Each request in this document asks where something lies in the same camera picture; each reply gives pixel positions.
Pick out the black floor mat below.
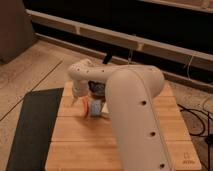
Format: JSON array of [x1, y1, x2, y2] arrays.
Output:
[[6, 88, 63, 171]]

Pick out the black table leg post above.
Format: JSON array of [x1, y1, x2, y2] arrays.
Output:
[[102, 51, 113, 64]]

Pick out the red orange pepper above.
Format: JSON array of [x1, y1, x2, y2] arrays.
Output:
[[84, 96, 90, 118]]

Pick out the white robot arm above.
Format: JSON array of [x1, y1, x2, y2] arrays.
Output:
[[68, 59, 174, 171]]

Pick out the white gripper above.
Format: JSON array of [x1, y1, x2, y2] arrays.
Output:
[[71, 80, 89, 106]]

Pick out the brown chair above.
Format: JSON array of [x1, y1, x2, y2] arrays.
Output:
[[0, 0, 37, 63]]

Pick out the black cables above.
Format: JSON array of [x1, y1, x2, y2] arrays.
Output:
[[176, 103, 213, 158]]

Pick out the dark chip bag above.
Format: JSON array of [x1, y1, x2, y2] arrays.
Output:
[[88, 81, 105, 98]]

